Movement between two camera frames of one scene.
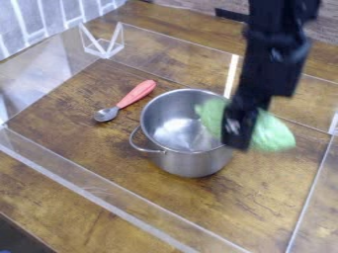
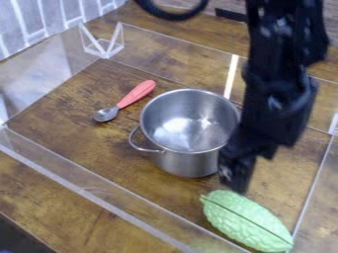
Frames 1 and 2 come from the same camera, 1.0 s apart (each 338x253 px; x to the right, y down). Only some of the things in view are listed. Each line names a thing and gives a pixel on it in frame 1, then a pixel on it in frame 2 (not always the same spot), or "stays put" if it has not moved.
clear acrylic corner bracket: [100, 46] stays put
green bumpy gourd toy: [271, 135] -> [247, 221]
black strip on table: [232, 15] stays put
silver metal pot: [171, 134] stays put
